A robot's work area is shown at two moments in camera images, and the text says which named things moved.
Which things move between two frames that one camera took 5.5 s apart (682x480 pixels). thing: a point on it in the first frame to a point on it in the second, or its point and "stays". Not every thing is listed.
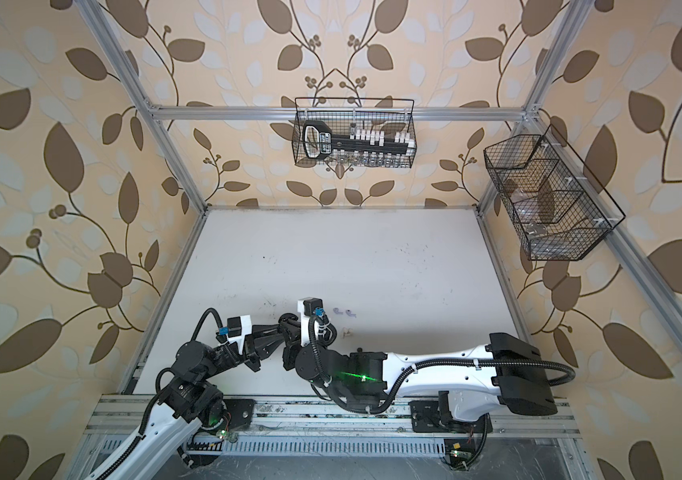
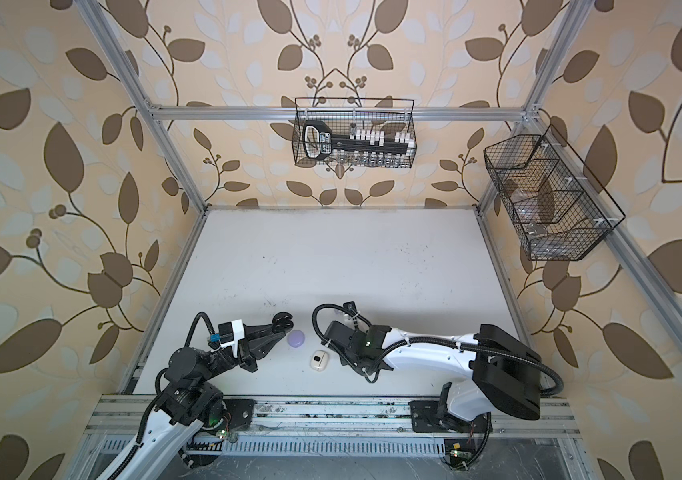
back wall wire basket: [355, 133] stays
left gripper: [255, 344] stays
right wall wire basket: [558, 208] stays
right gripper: [292, 345] to [345, 360]
